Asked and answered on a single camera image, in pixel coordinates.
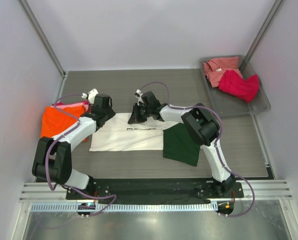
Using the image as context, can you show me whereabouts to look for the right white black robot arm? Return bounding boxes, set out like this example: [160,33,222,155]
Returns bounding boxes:
[128,89,236,198]

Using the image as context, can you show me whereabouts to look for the folded orange t shirt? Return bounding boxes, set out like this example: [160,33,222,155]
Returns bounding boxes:
[40,102,88,138]

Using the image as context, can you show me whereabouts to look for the left aluminium frame post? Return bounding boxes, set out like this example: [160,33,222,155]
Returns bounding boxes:
[18,0,66,79]

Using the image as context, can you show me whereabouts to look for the grey plastic tray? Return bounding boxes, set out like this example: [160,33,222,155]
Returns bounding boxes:
[198,57,271,118]

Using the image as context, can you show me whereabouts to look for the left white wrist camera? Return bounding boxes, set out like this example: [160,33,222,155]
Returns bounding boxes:
[81,88,98,104]

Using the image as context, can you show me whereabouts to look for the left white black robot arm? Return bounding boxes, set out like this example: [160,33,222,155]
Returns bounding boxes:
[32,89,115,200]

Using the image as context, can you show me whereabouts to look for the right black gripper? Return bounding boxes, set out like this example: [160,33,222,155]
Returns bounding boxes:
[128,103,152,125]

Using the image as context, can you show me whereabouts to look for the white green raglan t shirt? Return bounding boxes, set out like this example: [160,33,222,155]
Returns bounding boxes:
[89,113,200,167]

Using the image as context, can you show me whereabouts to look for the folded magenta t shirt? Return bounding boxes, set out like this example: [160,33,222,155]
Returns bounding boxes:
[51,100,92,112]

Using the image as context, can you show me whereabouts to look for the right aluminium frame post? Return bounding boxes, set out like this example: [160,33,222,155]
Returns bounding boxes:
[245,0,285,62]

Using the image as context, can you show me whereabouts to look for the white slotted cable duct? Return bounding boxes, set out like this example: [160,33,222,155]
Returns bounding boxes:
[31,201,218,213]

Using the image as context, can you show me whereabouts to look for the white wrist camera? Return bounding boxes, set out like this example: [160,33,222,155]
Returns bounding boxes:
[134,89,144,105]
[81,88,98,104]

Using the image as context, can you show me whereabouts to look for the salmon pink t shirt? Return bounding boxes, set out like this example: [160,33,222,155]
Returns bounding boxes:
[202,56,242,88]

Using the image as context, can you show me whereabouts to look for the aluminium front rail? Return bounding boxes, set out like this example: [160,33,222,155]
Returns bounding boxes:
[20,179,293,202]

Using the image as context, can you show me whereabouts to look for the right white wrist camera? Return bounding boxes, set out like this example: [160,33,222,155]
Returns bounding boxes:
[134,89,144,105]

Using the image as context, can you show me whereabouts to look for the crimson red t shirt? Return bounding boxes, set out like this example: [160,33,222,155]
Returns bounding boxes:
[218,70,259,103]

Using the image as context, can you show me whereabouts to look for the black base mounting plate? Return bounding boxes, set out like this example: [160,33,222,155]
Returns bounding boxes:
[66,177,244,205]

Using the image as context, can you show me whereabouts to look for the aluminium frame post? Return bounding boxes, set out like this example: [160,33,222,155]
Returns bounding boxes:
[245,0,285,62]
[18,0,66,79]

